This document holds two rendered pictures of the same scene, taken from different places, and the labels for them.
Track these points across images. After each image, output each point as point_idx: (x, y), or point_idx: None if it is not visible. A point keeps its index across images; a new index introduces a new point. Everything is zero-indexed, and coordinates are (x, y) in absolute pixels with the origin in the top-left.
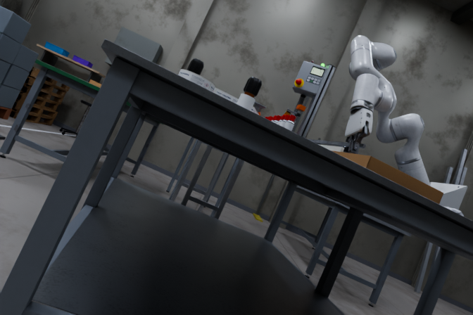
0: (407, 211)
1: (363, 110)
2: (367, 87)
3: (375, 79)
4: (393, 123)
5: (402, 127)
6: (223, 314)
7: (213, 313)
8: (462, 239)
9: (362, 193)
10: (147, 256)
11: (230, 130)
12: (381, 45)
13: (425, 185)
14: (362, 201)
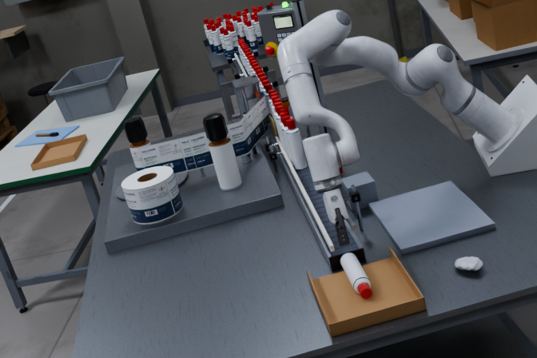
0: (399, 332)
1: (326, 196)
2: (316, 161)
3: (320, 141)
4: (410, 75)
5: (423, 77)
6: None
7: None
8: (474, 312)
9: (344, 351)
10: None
11: None
12: (317, 26)
13: (399, 305)
14: (350, 356)
